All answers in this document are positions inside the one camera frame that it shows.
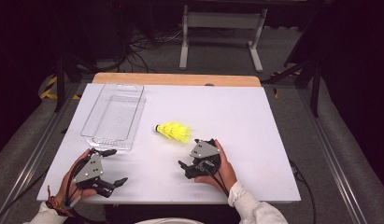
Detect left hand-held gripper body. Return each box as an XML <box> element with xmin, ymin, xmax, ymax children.
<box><xmin>71</xmin><ymin>148</ymin><xmax>118</xmax><ymax>198</ymax></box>

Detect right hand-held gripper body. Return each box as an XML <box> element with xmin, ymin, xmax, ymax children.
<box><xmin>187</xmin><ymin>138</ymin><xmax>221</xmax><ymax>180</ymax></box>

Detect yellow shuttlecock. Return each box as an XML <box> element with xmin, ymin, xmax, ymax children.
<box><xmin>153</xmin><ymin>121</ymin><xmax>178</xmax><ymax>140</ymax></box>
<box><xmin>179</xmin><ymin>124</ymin><xmax>192</xmax><ymax>145</ymax></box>
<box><xmin>170</xmin><ymin>121</ymin><xmax>186</xmax><ymax>143</ymax></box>

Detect clear plastic bin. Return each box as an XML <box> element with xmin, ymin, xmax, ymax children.
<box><xmin>80</xmin><ymin>82</ymin><xmax>147</xmax><ymax>151</ymax></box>

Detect person's left hand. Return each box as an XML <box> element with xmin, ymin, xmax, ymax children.
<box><xmin>55</xmin><ymin>148</ymin><xmax>102</xmax><ymax>203</ymax></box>

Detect person's right hand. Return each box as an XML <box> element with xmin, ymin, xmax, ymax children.
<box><xmin>193</xmin><ymin>138</ymin><xmax>238</xmax><ymax>194</ymax></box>

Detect white table mat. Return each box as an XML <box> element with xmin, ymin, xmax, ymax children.
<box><xmin>36</xmin><ymin>83</ymin><xmax>302</xmax><ymax>204</ymax></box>

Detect person's dark trousers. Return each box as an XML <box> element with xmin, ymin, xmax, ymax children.
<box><xmin>105</xmin><ymin>203</ymin><xmax>242</xmax><ymax>224</ymax></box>

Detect person's white shirt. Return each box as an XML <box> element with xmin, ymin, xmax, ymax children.
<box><xmin>135</xmin><ymin>217</ymin><xmax>205</xmax><ymax>224</ymax></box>

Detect yellow black floor tape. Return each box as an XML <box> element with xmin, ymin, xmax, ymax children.
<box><xmin>39</xmin><ymin>76</ymin><xmax>81</xmax><ymax>101</ymax></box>

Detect black metal stand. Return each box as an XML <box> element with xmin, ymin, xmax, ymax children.
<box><xmin>261</xmin><ymin>59</ymin><xmax>321</xmax><ymax>119</ymax></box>
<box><xmin>53</xmin><ymin>55</ymin><xmax>100</xmax><ymax>113</ymax></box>

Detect right hand-held gripper cable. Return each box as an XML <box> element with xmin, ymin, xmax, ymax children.
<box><xmin>202</xmin><ymin>161</ymin><xmax>231</xmax><ymax>199</ymax></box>

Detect red braided bracelet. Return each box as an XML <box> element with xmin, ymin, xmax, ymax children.
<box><xmin>47</xmin><ymin>185</ymin><xmax>72</xmax><ymax>217</ymax></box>

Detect aluminium rail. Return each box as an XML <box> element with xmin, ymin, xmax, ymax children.
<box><xmin>296</xmin><ymin>88</ymin><xmax>368</xmax><ymax>224</ymax></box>
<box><xmin>0</xmin><ymin>82</ymin><xmax>88</xmax><ymax>224</ymax></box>

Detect black cable beside table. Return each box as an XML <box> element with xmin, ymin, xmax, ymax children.
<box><xmin>289</xmin><ymin>160</ymin><xmax>317</xmax><ymax>224</ymax></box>

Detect tangle of black floor cables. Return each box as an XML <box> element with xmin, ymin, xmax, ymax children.
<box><xmin>118</xmin><ymin>27</ymin><xmax>184</xmax><ymax>74</ymax></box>

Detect grey metal frame stand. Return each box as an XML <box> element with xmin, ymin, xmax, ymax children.
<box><xmin>178</xmin><ymin>4</ymin><xmax>268</xmax><ymax>74</ymax></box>

